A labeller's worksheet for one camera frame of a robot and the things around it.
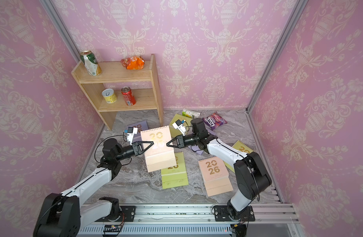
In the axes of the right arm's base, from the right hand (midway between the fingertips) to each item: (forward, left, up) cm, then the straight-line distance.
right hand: (168, 145), depth 76 cm
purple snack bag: (+30, -31, -17) cm, 47 cm away
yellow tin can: (+34, +38, +7) cm, 51 cm away
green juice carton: (+37, -15, -16) cm, 43 cm away
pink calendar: (-5, +5, -2) cm, 7 cm away
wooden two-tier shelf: (+50, +39, +1) cm, 63 cm away
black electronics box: (-32, +29, -23) cm, 49 cm away
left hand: (-1, +8, +1) cm, 8 cm away
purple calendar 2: (-3, -13, +1) cm, 14 cm away
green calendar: (-8, -2, -22) cm, 23 cm away
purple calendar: (+29, +23, -19) cm, 42 cm away
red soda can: (+30, +24, +9) cm, 39 cm away
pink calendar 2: (-11, -25, -21) cm, 35 cm away
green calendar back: (+7, -10, +6) cm, 14 cm away
